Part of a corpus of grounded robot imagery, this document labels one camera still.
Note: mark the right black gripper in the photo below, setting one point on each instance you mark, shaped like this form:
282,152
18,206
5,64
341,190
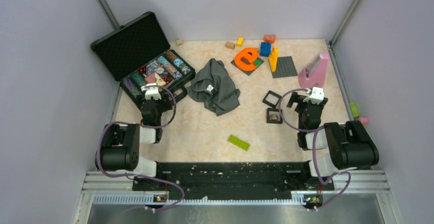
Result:
298,98

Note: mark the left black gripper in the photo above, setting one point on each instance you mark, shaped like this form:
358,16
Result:
165,105

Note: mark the black square frame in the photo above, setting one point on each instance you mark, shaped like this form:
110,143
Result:
273,110
271,99

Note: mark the grey t-shirt garment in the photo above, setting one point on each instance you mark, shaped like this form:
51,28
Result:
213,86

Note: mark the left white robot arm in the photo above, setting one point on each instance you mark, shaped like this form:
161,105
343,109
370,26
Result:
119,144

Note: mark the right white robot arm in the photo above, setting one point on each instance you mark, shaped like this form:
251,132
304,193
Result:
335,147

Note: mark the pink yellow card box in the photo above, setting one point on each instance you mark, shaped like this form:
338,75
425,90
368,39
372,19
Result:
156,79

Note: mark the pink wedge stand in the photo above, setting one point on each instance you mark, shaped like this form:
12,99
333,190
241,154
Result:
314,73

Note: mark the green block outside table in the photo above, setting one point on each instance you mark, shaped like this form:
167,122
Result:
354,110

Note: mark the large grey lego baseplate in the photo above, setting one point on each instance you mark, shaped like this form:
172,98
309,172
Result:
285,68

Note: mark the pink block outside table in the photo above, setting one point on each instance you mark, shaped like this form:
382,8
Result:
364,120

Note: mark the black open poker chip case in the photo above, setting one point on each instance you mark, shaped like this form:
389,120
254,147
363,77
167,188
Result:
140,50

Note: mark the yellow upright lego block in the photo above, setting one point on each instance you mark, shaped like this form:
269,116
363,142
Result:
273,59

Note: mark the small dark grey baseplate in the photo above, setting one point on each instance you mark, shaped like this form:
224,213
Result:
246,66

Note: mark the lime green lego brick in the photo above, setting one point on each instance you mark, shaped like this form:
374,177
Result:
238,143

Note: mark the blue lego block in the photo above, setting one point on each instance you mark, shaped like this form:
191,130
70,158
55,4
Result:
265,49

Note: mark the orange letter e block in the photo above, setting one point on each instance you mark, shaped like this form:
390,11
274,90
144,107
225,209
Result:
248,53

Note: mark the orange curved toy piece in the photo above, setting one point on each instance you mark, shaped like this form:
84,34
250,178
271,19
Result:
270,38

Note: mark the tan wooden block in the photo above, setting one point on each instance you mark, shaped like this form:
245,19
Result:
230,45

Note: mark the small yellow block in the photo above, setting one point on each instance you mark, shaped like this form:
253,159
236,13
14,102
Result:
239,42

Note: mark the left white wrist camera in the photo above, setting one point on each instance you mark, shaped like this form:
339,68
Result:
151,91

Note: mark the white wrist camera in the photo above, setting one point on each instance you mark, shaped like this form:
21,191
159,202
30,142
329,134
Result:
315,95
151,91

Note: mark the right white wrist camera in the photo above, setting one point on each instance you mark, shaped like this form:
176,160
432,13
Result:
315,95

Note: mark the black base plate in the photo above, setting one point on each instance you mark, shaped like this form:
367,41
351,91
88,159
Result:
231,181

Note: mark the white cable duct rail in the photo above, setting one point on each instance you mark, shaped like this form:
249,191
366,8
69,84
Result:
151,199

